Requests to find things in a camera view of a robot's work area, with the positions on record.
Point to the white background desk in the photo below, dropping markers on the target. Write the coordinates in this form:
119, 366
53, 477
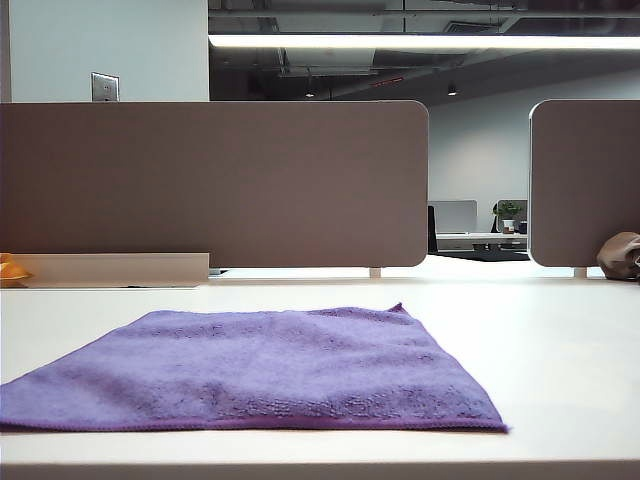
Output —
465, 240

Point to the orange object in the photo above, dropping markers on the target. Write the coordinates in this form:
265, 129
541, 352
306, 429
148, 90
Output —
12, 270

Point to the silver wall switch plate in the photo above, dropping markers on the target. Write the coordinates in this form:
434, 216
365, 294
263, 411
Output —
105, 86

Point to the long ceiling light strip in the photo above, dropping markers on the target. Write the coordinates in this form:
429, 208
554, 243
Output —
400, 41

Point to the potted green plant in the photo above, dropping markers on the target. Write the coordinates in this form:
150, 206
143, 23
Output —
509, 212

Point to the dark cup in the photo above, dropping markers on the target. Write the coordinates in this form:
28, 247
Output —
523, 227

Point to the brown crumpled bag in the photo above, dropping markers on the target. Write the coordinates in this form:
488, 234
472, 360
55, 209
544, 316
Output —
620, 255

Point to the purple microfiber cloth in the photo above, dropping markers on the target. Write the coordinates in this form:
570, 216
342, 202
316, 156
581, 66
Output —
260, 370

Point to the red ceiling sign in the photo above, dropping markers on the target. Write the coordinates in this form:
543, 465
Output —
387, 81

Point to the grey desk divider panel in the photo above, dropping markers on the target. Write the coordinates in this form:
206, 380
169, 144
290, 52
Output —
225, 180

